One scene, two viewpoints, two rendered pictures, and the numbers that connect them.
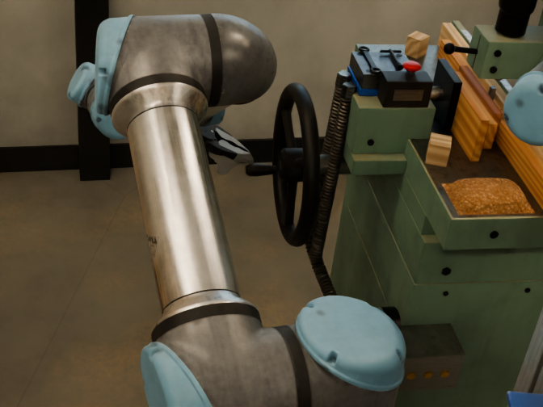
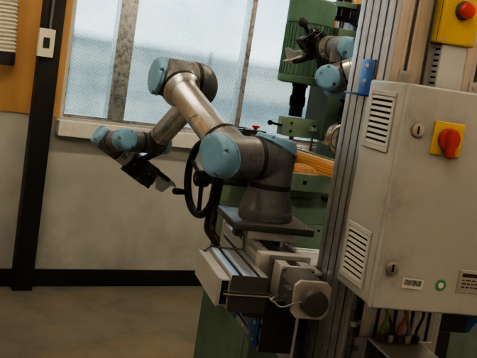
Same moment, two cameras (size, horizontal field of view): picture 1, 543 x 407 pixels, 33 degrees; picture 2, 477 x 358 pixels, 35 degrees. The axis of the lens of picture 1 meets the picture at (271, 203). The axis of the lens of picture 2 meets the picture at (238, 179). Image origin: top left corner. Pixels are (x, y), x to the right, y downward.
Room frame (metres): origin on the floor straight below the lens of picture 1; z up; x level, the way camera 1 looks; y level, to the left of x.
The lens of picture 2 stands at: (-1.31, 0.46, 1.19)
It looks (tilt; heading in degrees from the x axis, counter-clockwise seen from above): 8 degrees down; 347
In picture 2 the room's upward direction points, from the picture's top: 9 degrees clockwise
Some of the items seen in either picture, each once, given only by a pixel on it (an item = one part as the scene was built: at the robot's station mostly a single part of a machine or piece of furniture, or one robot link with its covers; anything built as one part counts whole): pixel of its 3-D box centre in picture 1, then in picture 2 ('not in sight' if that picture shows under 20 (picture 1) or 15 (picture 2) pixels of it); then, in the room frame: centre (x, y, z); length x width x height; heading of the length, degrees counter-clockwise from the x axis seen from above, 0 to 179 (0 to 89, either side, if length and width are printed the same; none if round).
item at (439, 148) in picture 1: (438, 149); not in sight; (1.28, -0.26, 0.92); 0.04 x 0.03 x 0.04; 172
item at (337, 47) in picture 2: not in sight; (343, 49); (1.00, -0.35, 1.32); 0.11 x 0.08 x 0.09; 13
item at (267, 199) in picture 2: not in sight; (267, 199); (0.69, -0.10, 0.87); 0.15 x 0.15 x 0.10
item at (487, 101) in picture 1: (477, 102); not in sight; (1.45, -0.34, 0.93); 0.18 x 0.02 x 0.06; 13
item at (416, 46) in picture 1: (416, 44); not in sight; (1.68, -0.25, 0.92); 0.04 x 0.03 x 0.04; 146
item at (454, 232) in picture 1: (423, 132); (260, 167); (1.42, -0.26, 0.87); 0.61 x 0.30 x 0.06; 13
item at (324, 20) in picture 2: not in sight; (306, 42); (1.44, -0.36, 1.35); 0.18 x 0.18 x 0.31
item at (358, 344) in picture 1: (339, 370); (272, 158); (0.69, -0.09, 0.98); 0.13 x 0.12 x 0.14; 111
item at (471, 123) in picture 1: (458, 109); not in sight; (1.39, -0.30, 0.94); 0.21 x 0.01 x 0.08; 13
